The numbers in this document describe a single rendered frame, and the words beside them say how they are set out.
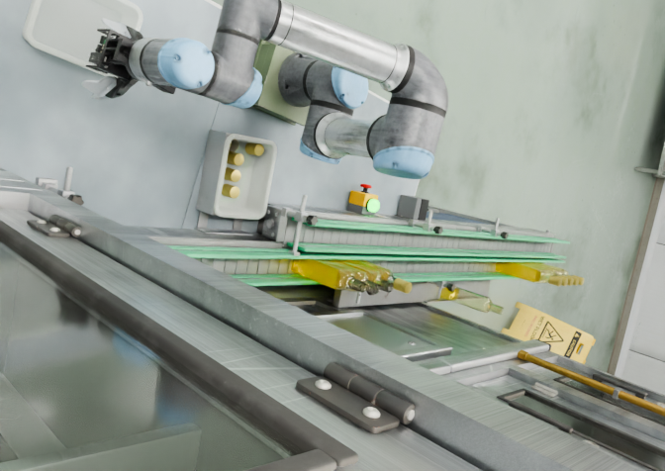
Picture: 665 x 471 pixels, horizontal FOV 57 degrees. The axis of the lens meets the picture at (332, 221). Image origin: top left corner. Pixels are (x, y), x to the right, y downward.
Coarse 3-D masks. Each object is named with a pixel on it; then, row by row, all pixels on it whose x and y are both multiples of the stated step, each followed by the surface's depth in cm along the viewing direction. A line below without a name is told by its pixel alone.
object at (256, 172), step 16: (240, 144) 171; (272, 144) 169; (224, 160) 159; (256, 160) 174; (272, 160) 171; (224, 176) 160; (240, 176) 173; (256, 176) 174; (240, 192) 174; (256, 192) 174; (224, 208) 169; (240, 208) 175; (256, 208) 174
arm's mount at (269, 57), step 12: (264, 48) 168; (276, 48) 165; (264, 60) 167; (276, 60) 166; (264, 72) 166; (276, 72) 167; (264, 84) 165; (276, 84) 168; (264, 96) 166; (276, 96) 168; (264, 108) 167; (276, 108) 169; (288, 108) 172; (300, 108) 175; (288, 120) 179; (300, 120) 176
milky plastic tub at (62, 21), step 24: (48, 0) 130; (72, 0) 133; (96, 0) 136; (120, 0) 133; (48, 24) 131; (72, 24) 134; (96, 24) 138; (48, 48) 125; (72, 48) 135; (96, 72) 134
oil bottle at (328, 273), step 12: (300, 264) 176; (312, 264) 173; (324, 264) 170; (336, 264) 173; (312, 276) 173; (324, 276) 169; (336, 276) 166; (348, 276) 166; (336, 288) 166; (348, 288) 167
